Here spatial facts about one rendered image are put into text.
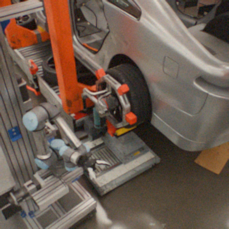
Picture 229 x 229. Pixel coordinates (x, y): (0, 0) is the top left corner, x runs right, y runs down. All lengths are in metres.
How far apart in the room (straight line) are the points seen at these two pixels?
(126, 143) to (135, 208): 0.76
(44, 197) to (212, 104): 1.46
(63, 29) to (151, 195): 1.92
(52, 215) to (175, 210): 1.23
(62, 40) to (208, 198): 2.21
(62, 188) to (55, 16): 1.50
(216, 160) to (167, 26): 1.89
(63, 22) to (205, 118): 1.52
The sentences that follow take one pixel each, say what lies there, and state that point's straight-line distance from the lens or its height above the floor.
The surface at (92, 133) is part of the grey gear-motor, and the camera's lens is 3.39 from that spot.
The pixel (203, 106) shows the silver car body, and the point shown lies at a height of 1.30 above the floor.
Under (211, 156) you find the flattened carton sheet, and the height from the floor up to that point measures 0.01.
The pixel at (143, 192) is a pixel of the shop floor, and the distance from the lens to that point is 3.22.
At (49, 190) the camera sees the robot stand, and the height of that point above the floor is 0.74.
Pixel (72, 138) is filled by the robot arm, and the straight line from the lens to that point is 2.03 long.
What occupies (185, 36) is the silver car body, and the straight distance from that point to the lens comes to 2.27.
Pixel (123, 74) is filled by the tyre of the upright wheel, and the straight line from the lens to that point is 2.77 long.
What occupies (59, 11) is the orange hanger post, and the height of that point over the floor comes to 1.71.
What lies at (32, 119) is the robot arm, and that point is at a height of 1.45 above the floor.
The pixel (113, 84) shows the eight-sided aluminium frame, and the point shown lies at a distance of 2.72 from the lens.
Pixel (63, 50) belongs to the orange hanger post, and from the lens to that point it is 2.89.
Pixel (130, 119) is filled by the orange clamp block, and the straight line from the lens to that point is 2.68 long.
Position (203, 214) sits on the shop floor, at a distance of 3.18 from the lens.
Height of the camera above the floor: 2.65
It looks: 41 degrees down
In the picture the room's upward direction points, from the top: 1 degrees counter-clockwise
